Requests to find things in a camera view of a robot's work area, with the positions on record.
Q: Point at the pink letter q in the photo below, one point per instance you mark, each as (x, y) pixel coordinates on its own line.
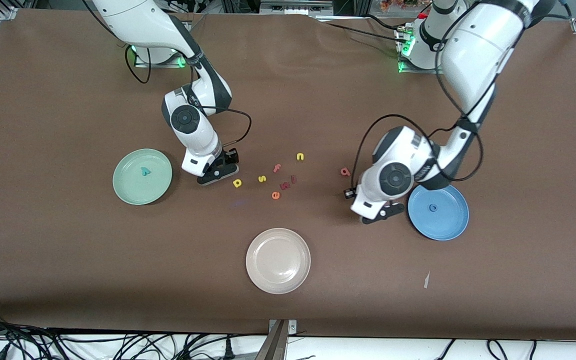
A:
(345, 172)

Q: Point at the teal letter y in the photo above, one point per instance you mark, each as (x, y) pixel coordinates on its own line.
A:
(145, 171)

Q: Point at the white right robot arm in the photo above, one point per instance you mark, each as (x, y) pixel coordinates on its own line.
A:
(138, 25)

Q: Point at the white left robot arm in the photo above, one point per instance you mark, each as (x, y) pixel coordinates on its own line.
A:
(478, 50)

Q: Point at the green plate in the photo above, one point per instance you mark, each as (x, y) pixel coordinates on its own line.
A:
(133, 190)

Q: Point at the brown table cover sheet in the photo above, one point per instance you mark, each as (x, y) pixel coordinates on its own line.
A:
(288, 100)

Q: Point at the blue plate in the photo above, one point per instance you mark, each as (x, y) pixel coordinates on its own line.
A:
(445, 225)

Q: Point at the beige plate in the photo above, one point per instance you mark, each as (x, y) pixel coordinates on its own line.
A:
(278, 261)

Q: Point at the white paper scrap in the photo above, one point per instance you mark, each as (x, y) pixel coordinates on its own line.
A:
(426, 281)

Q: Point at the grey metal beam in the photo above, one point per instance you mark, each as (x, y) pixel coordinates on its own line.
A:
(274, 345)

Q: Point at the black power plug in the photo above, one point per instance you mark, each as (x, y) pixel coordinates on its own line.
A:
(228, 350)

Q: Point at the orange decorative object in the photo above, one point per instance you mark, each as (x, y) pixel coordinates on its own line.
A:
(398, 4)

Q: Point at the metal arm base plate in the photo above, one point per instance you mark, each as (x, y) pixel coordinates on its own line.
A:
(408, 70)
(163, 64)

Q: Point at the silver metal bracket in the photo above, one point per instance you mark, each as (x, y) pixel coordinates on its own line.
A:
(292, 327)

